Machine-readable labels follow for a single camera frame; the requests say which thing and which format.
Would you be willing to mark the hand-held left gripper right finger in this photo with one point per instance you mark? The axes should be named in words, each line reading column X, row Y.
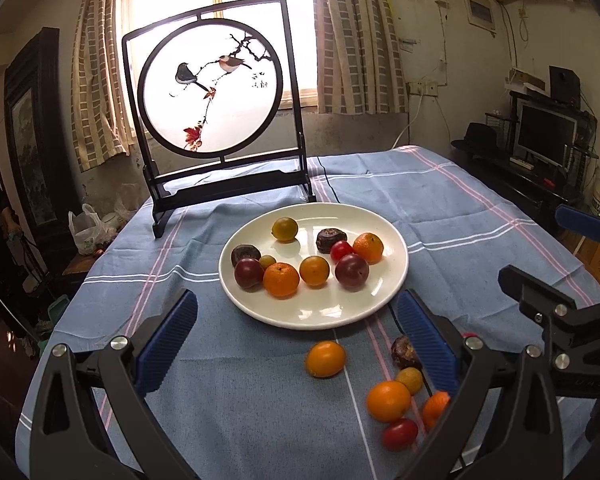
column 427, row 345

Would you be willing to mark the checked curtain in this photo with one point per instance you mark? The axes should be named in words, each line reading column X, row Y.
column 360, row 50
column 97, row 85

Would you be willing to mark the orange mandarin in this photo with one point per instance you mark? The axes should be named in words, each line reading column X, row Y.
column 432, row 411
column 369, row 248
column 281, row 280

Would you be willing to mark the yellow green round fruit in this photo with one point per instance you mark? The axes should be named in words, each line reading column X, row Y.
column 284, row 229

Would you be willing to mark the red cherry tomato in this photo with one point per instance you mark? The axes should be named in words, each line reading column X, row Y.
column 341, row 251
column 399, row 434

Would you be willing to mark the computer monitor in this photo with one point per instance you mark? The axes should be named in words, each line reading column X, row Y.
column 545, row 132

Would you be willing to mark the black hat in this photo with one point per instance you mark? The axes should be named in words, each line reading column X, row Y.
column 477, row 136

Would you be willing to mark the brown wrinkled fruit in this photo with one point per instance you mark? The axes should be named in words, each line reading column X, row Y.
column 330, row 239
column 244, row 251
column 402, row 355

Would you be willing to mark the white plastic bag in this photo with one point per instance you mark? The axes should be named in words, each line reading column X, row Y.
column 87, row 232

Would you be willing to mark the black desk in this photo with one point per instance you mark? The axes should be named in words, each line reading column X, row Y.
column 520, row 185

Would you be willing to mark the dark framed painting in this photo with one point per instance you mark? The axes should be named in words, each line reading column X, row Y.
column 35, row 135

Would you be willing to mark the white remote control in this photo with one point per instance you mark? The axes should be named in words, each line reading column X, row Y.
column 522, row 163

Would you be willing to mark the white ceramic plate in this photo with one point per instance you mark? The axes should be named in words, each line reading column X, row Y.
column 330, row 305

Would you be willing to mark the dark red plum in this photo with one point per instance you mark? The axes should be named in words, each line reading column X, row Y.
column 352, row 272
column 247, row 275

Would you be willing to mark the small yellow round fruit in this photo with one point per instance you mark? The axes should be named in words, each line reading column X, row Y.
column 409, row 381
column 267, row 260

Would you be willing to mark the blue striped tablecloth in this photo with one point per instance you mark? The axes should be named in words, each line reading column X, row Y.
column 240, row 410

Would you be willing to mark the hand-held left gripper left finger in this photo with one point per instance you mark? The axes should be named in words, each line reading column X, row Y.
column 167, row 340

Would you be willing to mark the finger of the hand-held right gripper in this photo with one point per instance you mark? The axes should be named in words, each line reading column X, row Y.
column 582, row 222
column 535, row 290

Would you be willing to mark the wall socket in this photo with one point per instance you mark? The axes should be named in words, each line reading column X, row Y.
column 422, row 87

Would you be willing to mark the wall electrical panel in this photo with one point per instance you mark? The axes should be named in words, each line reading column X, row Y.
column 479, row 10

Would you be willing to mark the black speaker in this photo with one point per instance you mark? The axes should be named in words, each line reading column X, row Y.
column 564, row 85

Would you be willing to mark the round orange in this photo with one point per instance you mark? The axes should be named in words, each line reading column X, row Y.
column 314, row 270
column 325, row 358
column 388, row 401

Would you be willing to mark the bird painting table screen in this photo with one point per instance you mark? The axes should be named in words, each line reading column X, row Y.
column 215, row 110

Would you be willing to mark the green basket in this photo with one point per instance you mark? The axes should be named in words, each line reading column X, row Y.
column 59, row 310

